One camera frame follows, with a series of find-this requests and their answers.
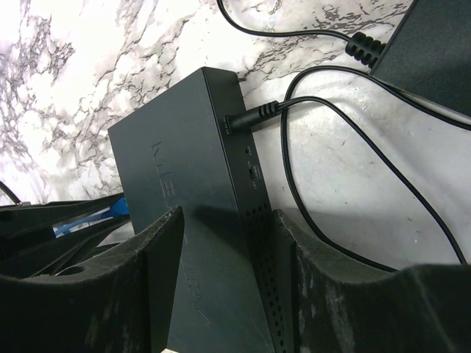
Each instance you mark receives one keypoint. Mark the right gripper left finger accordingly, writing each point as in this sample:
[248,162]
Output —
[118,301]

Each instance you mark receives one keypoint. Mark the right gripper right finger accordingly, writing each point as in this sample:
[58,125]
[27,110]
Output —
[338,304]

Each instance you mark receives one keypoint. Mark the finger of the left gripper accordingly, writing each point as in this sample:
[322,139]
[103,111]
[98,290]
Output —
[56,255]
[19,220]

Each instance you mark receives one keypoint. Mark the black network switch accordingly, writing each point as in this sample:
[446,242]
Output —
[177,150]

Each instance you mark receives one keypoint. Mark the black power adapter with cable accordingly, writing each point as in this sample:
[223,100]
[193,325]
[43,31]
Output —
[355,165]

